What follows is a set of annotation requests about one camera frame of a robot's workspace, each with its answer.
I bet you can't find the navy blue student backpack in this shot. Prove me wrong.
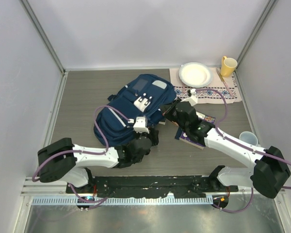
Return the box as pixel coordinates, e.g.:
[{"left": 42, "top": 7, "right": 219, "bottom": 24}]
[{"left": 93, "top": 74, "right": 177, "bottom": 147}]

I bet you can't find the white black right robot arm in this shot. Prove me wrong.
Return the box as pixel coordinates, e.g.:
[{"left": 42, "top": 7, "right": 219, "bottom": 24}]
[{"left": 160, "top": 100, "right": 291, "bottom": 199}]

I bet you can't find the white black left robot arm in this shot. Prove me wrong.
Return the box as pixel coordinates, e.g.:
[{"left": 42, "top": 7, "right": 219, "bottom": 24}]
[{"left": 32, "top": 128, "right": 159, "bottom": 194}]

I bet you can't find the dark blue Nineteen Eighty-Four book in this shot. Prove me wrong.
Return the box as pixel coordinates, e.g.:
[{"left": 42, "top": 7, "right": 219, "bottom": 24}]
[{"left": 159, "top": 118, "right": 166, "bottom": 125}]

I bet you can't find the purple paperback book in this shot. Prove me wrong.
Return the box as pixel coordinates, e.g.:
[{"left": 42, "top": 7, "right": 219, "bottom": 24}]
[{"left": 175, "top": 111, "right": 215, "bottom": 150}]

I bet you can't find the patterned white placemat cloth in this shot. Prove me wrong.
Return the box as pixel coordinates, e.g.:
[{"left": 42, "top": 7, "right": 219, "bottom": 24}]
[{"left": 169, "top": 67, "right": 242, "bottom": 104}]

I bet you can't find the white paper plate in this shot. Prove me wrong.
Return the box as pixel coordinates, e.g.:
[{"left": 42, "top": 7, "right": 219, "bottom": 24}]
[{"left": 178, "top": 62, "right": 213, "bottom": 88}]

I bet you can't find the pale blue mug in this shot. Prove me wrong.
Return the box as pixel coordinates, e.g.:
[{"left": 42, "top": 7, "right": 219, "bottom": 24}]
[{"left": 239, "top": 131, "right": 259, "bottom": 146}]

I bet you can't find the yellow mug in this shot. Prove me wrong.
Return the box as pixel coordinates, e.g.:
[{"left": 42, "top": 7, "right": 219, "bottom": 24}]
[{"left": 220, "top": 56, "right": 238, "bottom": 77}]

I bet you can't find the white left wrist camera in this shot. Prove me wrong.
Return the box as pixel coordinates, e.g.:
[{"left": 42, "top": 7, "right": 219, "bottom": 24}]
[{"left": 128, "top": 116, "right": 149, "bottom": 133}]

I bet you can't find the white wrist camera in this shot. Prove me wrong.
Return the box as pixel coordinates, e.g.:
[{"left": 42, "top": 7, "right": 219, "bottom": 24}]
[
  {"left": 128, "top": 116, "right": 149, "bottom": 133},
  {"left": 181, "top": 88, "right": 198, "bottom": 106}
]

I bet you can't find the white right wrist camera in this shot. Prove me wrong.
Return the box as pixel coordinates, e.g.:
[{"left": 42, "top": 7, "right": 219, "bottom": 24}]
[{"left": 181, "top": 88, "right": 198, "bottom": 106}]

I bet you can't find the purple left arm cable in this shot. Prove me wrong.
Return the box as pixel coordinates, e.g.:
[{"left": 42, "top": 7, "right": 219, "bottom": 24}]
[{"left": 32, "top": 105, "right": 134, "bottom": 183}]

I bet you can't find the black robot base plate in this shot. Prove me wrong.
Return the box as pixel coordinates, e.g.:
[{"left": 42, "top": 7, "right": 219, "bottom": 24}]
[{"left": 75, "top": 175, "right": 239, "bottom": 199}]

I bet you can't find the pink handled knife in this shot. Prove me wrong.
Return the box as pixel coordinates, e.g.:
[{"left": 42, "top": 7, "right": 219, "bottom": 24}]
[{"left": 216, "top": 68, "right": 234, "bottom": 97}]

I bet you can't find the aluminium front rail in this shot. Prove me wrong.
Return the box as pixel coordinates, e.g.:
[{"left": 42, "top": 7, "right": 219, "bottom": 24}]
[{"left": 21, "top": 177, "right": 67, "bottom": 196}]

